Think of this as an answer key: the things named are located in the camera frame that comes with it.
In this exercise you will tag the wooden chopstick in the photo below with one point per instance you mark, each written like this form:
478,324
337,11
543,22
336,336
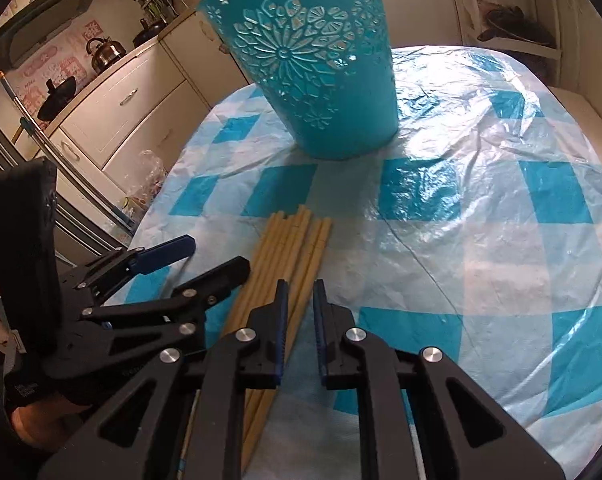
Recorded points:
308,279
242,303
301,289
259,267
292,250
275,258

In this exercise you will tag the white counter shelf rack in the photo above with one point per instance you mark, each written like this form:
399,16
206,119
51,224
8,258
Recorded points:
528,30

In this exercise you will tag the blue checkered plastic tablecloth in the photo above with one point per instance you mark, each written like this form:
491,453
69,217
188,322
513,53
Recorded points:
477,230

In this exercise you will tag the floral plastic bag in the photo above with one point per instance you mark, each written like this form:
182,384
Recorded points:
145,178

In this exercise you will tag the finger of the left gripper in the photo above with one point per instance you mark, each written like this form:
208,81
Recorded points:
149,260
215,285

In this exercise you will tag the blue perforated plastic basket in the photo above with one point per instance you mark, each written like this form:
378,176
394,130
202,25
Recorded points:
325,66

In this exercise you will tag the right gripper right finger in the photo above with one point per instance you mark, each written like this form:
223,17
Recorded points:
337,369

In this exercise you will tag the black wok on stove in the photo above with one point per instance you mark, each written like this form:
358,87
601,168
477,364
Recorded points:
58,97

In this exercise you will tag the cream kitchen base cabinets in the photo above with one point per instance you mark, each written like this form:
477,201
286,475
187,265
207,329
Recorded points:
153,99

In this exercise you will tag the black range hood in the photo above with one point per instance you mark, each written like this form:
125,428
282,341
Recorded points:
27,24

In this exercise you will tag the steel kettle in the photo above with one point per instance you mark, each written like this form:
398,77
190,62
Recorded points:
103,53

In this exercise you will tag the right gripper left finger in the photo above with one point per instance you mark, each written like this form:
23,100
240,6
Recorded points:
262,366

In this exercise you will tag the left hand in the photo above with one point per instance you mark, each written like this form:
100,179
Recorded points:
49,423

